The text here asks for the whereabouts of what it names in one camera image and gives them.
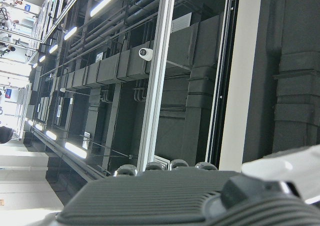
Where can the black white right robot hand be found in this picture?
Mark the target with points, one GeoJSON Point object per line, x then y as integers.
{"type": "Point", "coordinates": [162, 201]}

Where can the long ceiling light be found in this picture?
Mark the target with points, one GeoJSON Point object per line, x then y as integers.
{"type": "Point", "coordinates": [102, 4]}
{"type": "Point", "coordinates": [70, 33]}
{"type": "Point", "coordinates": [75, 150]}
{"type": "Point", "coordinates": [51, 135]}
{"type": "Point", "coordinates": [53, 48]}

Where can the white ceiling beam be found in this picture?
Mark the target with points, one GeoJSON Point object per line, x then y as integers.
{"type": "Point", "coordinates": [240, 78]}

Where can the aluminium frame beam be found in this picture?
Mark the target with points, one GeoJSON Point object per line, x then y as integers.
{"type": "Point", "coordinates": [160, 61]}

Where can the grey ventilation duct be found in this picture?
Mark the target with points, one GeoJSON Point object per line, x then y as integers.
{"type": "Point", "coordinates": [110, 68]}

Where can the white dome security camera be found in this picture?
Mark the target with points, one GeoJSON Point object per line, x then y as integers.
{"type": "Point", "coordinates": [145, 54]}

